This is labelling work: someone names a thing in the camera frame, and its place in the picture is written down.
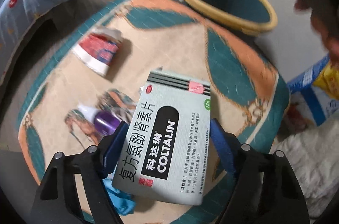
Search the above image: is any blue glove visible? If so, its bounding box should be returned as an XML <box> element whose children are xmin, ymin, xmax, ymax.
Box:
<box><xmin>103</xmin><ymin>178</ymin><xmax>136</xmax><ymax>216</ymax></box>

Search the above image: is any green white medicine box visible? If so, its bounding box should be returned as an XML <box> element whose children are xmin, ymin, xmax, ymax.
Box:
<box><xmin>113</xmin><ymin>70</ymin><xmax>211</xmax><ymax>206</ymax></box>

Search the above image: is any red white torn box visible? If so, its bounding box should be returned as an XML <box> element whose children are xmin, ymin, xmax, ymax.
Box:
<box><xmin>72</xmin><ymin>26</ymin><xmax>123</xmax><ymax>77</ymax></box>

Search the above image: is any yellow rim teal trash bin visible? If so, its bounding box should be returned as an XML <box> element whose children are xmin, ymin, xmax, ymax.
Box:
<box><xmin>184</xmin><ymin>0</ymin><xmax>278</xmax><ymax>36</ymax></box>

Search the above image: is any person's right hand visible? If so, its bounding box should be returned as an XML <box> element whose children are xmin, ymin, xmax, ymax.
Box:
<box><xmin>294</xmin><ymin>0</ymin><xmax>338</xmax><ymax>64</ymax></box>

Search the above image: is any white fluffy rug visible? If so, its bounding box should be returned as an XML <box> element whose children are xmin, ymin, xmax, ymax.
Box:
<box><xmin>271</xmin><ymin>111</ymin><xmax>338</xmax><ymax>219</ymax></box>

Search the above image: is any purple spray bottle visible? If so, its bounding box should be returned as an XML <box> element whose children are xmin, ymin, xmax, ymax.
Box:
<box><xmin>78</xmin><ymin>103</ymin><xmax>121</xmax><ymax>136</ymax></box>

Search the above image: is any blue white cardboard box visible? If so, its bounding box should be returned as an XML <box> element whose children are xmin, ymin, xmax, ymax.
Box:
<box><xmin>287</xmin><ymin>55</ymin><xmax>338</xmax><ymax>131</ymax></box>

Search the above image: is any quilted horse pattern rug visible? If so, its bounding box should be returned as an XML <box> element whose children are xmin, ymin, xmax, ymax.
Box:
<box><xmin>18</xmin><ymin>0</ymin><xmax>290</xmax><ymax>182</ymax></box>

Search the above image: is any yellow snack bag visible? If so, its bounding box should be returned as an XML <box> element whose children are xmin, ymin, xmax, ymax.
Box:
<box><xmin>313</xmin><ymin>61</ymin><xmax>339</xmax><ymax>100</ymax></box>

